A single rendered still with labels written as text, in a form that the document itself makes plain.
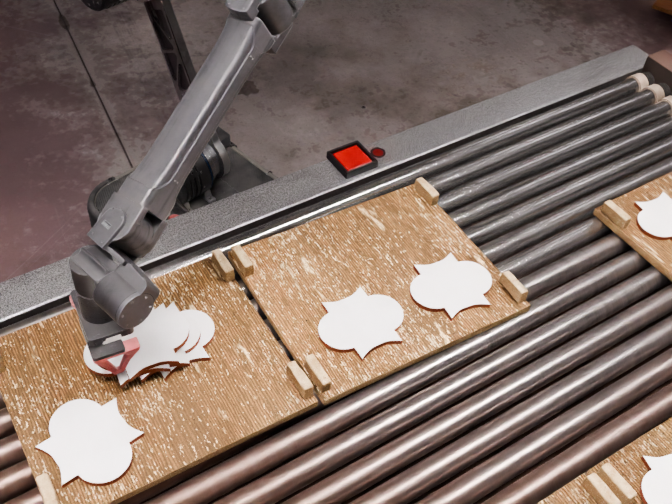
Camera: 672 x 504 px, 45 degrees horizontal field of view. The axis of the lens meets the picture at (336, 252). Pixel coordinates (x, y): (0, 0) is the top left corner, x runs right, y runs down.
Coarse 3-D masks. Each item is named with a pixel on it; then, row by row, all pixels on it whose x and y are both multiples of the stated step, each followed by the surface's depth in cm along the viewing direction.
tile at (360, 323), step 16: (336, 304) 138; (352, 304) 138; (368, 304) 138; (384, 304) 138; (320, 320) 135; (336, 320) 135; (352, 320) 135; (368, 320) 136; (384, 320) 136; (400, 320) 136; (320, 336) 133; (336, 336) 133; (352, 336) 133; (368, 336) 133; (384, 336) 134; (368, 352) 132
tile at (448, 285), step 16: (448, 256) 147; (416, 272) 145; (432, 272) 144; (448, 272) 144; (464, 272) 144; (480, 272) 144; (416, 288) 141; (432, 288) 141; (448, 288) 141; (464, 288) 142; (480, 288) 142; (416, 304) 140; (432, 304) 139; (448, 304) 139; (464, 304) 139; (480, 304) 140
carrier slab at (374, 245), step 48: (288, 240) 148; (336, 240) 149; (384, 240) 150; (432, 240) 150; (288, 288) 141; (336, 288) 141; (384, 288) 142; (288, 336) 134; (432, 336) 135; (336, 384) 128
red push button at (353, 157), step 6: (342, 150) 167; (348, 150) 167; (354, 150) 168; (360, 150) 168; (336, 156) 166; (342, 156) 166; (348, 156) 166; (354, 156) 166; (360, 156) 166; (366, 156) 166; (342, 162) 165; (348, 162) 165; (354, 162) 165; (360, 162) 165; (366, 162) 165; (348, 168) 164
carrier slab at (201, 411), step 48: (192, 288) 139; (240, 288) 140; (48, 336) 131; (240, 336) 133; (0, 384) 124; (48, 384) 125; (96, 384) 125; (144, 384) 126; (192, 384) 126; (240, 384) 127; (288, 384) 127; (48, 432) 119; (144, 432) 120; (192, 432) 121; (240, 432) 121; (144, 480) 115
